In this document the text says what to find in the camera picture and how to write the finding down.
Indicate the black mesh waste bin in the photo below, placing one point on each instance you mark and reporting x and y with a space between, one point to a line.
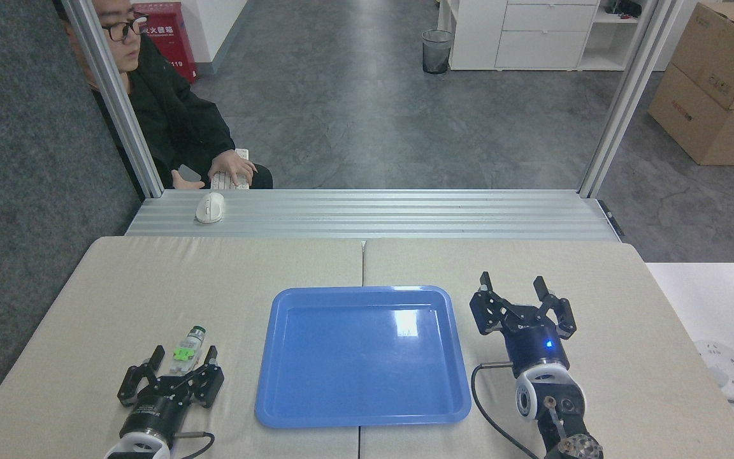
437 52

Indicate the white drawer cabinet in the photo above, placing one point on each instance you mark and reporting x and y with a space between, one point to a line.
532 35

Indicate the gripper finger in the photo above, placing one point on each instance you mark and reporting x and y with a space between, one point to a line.
487 310
208 386
559 313
134 386

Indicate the white round power socket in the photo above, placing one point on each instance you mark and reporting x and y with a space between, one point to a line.
727 370

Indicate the blue plastic tray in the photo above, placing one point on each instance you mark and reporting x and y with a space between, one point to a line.
364 357

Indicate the red fire extinguisher box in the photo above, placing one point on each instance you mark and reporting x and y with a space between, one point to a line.
176 32

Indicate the beige table mat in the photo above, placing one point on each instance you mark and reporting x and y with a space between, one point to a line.
628 331
169 268

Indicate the ribbed aluminium platform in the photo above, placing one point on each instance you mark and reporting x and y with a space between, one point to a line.
373 213

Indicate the black corner bracket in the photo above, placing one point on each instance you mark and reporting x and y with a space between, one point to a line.
611 218

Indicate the cardboard box with red print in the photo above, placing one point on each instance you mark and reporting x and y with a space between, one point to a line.
705 124

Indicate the dark grey partition panel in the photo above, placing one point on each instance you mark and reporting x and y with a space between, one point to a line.
29 191

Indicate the person's right hand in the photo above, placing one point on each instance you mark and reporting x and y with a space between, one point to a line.
185 182

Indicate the green and white switch part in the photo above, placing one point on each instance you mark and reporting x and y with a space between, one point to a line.
187 349

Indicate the white keyboard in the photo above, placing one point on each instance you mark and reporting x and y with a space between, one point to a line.
243 154

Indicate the white side table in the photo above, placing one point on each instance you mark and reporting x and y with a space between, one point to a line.
711 299

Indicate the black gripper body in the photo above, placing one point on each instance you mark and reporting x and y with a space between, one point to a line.
157 411
531 345

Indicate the person's left hand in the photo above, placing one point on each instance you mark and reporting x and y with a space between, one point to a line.
233 169

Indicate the person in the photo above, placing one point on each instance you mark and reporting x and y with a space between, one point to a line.
176 121

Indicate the white computer mouse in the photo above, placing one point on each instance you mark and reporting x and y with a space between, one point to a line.
209 208

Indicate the silver aluminium post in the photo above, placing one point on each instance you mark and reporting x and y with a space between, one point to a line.
628 95
115 102

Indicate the cardboard box with black print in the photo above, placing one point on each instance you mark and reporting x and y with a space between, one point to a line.
724 51

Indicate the black-framed glasses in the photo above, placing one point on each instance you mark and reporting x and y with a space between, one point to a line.
115 30

